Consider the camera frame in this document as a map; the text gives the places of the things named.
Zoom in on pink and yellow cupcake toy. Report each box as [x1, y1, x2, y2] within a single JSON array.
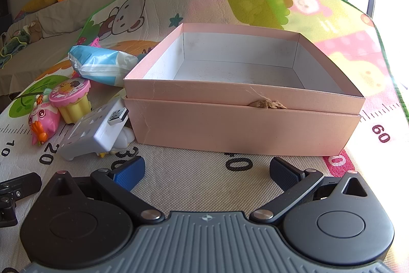
[[49, 78, 93, 124]]

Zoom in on pink owl toy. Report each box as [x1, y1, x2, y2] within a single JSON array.
[[27, 94, 61, 146]]

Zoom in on black USB dongle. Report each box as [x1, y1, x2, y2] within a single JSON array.
[[107, 108, 130, 127]]

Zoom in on blue and white tissue pack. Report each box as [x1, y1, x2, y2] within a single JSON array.
[[68, 45, 139, 87]]

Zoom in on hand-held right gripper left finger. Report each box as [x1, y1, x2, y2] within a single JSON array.
[[44, 156, 164, 225]]

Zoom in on beige covered sofa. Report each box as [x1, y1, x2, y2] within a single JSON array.
[[0, 0, 111, 96]]

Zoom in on cartoon play mat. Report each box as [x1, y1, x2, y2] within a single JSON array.
[[0, 0, 409, 262]]

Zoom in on orange pillow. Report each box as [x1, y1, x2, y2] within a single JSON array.
[[20, 0, 59, 13]]

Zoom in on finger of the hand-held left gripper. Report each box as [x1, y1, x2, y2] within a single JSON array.
[[0, 172, 43, 227]]

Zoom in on green cloth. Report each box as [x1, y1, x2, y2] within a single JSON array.
[[0, 26, 31, 69]]

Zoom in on pink cardboard box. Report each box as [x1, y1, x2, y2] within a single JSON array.
[[123, 22, 366, 157]]

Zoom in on brown plush toy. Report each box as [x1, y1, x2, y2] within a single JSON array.
[[28, 20, 43, 41]]

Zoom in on white plastic toy figure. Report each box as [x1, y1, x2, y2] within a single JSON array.
[[97, 127, 135, 159]]

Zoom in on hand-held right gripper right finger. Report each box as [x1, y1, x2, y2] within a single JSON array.
[[249, 157, 373, 225]]

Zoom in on white power strip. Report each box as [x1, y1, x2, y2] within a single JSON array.
[[58, 98, 130, 161]]

